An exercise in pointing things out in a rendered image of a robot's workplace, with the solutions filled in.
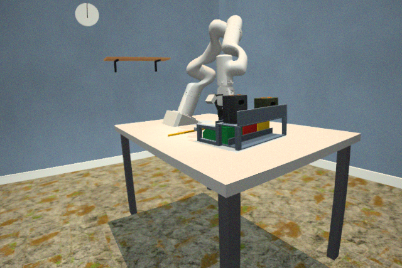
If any dark grey metal shelf rack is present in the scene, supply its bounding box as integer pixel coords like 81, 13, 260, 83
193, 104, 287, 151

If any red bin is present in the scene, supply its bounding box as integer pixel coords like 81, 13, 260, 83
242, 124, 257, 135

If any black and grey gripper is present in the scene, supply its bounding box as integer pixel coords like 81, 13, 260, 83
214, 86, 235, 117

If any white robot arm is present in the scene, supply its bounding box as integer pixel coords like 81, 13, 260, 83
173, 16, 247, 120

